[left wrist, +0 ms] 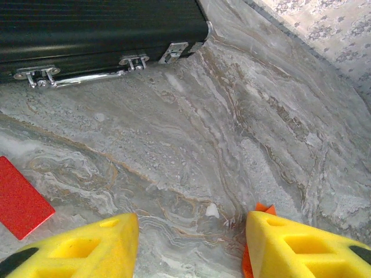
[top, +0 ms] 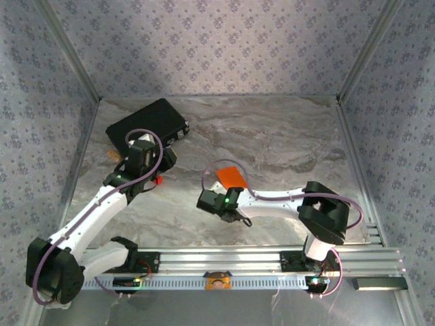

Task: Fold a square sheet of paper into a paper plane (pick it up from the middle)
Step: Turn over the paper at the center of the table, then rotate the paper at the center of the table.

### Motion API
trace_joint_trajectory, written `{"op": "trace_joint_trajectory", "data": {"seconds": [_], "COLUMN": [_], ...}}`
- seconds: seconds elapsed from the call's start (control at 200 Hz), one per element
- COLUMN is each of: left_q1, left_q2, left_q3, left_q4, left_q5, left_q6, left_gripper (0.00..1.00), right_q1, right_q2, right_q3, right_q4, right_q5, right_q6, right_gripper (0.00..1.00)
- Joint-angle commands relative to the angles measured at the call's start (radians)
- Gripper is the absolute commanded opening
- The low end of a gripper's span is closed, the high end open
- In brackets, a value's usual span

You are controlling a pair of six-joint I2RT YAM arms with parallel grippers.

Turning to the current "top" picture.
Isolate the orange paper sheet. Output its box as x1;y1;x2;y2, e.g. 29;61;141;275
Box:
216;166;247;189

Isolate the black hard case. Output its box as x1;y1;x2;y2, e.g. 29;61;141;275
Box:
105;97;190;156

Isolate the orange yellow figure sticker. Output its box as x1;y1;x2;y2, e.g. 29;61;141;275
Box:
203;270;234;291

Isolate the left black controller board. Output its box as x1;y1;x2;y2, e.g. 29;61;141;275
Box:
112;276;142;293

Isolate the black controller board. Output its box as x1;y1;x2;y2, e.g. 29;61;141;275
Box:
112;276;142;293
304;275;330;293

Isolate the right black controller board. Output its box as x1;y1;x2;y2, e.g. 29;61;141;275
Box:
304;275;330;293

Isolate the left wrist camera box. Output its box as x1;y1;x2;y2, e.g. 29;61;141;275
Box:
137;133;158;164

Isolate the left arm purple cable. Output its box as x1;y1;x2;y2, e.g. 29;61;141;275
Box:
32;128;167;304

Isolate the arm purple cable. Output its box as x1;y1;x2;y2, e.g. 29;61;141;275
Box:
202;158;365;300
32;128;167;304

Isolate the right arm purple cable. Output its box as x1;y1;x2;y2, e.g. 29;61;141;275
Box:
202;158;365;300

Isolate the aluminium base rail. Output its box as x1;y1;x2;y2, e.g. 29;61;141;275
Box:
33;247;408;278

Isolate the aluminium side rail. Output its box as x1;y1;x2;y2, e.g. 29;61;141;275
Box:
334;98;388;246
54;98;103;249

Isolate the slotted grey cable duct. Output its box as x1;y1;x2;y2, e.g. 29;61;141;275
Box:
81;274;309;291

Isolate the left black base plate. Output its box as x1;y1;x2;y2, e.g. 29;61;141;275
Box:
111;251;161;274

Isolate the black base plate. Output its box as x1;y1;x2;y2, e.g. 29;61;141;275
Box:
111;251;161;274
279;250;343;273

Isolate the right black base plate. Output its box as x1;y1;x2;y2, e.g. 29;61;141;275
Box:
279;250;343;273

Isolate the thin red wire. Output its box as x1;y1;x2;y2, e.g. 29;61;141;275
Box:
319;259;336;278
137;260;154;281

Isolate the aluminium corner post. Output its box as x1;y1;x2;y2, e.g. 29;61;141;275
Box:
33;0;103;103
336;0;406;103

